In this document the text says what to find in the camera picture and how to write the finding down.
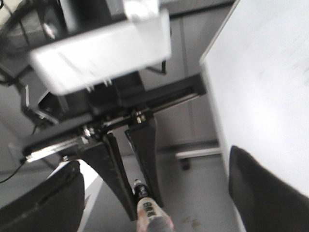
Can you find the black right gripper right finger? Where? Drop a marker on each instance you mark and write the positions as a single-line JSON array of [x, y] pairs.
[[264, 202]]

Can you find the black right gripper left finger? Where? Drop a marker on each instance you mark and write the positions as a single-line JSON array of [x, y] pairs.
[[55, 205]]

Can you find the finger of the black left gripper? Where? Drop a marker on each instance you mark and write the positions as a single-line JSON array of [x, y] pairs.
[[142, 138], [105, 158]]

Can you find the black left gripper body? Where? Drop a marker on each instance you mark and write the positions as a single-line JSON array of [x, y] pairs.
[[115, 109]]

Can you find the black and white whiteboard marker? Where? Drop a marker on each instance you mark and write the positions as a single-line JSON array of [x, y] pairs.
[[150, 216]]

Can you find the wheeled whiteboard stand leg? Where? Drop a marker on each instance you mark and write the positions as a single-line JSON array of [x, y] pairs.
[[184, 153]]

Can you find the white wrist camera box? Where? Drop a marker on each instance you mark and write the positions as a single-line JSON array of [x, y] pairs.
[[103, 54]]

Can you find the white whiteboard with metal frame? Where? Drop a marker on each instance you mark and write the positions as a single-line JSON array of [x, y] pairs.
[[257, 74]]

